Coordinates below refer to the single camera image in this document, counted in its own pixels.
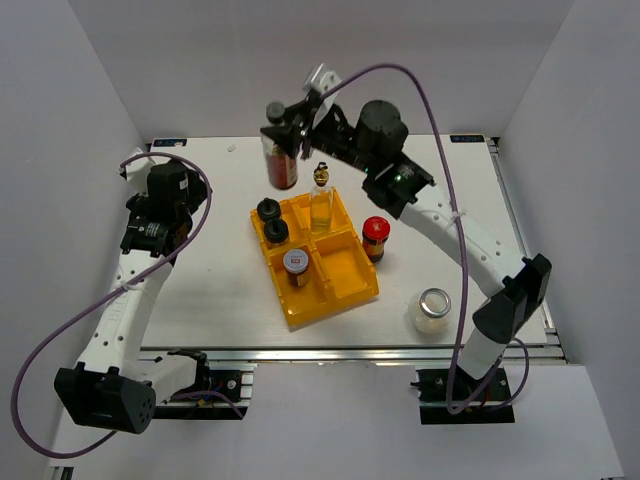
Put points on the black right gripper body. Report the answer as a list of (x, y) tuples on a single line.
[(336, 139)]

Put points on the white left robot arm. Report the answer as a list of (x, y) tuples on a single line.
[(109, 387)]

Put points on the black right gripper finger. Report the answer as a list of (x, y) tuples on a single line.
[(287, 135), (303, 111)]

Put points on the blue label sticker corner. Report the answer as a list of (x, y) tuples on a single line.
[(169, 143), (467, 138)]

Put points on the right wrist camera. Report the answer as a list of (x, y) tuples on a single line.
[(321, 80)]

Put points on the dark soy sauce bottle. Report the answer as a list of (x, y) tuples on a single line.
[(282, 169)]

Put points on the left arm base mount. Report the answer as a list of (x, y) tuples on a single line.
[(224, 395)]

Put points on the blue label sticker right corner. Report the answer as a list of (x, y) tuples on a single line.
[(467, 138)]

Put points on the brown jar white lid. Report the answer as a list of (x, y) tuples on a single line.
[(296, 265)]

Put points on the blue label sticker left corner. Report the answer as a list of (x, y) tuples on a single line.
[(169, 143)]

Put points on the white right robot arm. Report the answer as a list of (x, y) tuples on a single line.
[(514, 286)]

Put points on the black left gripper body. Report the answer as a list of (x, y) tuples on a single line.
[(197, 193)]

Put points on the glass spice jar black lid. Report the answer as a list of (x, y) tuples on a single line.
[(276, 232)]

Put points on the red lid sauce jar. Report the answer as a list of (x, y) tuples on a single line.
[(375, 233)]

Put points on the yellow four-compartment plastic bin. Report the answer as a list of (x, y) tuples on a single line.
[(341, 276)]

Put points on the white powder jar black lid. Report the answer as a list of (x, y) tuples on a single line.
[(268, 209)]

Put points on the glass oil bottle gold stopper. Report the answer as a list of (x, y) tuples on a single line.
[(321, 200)]

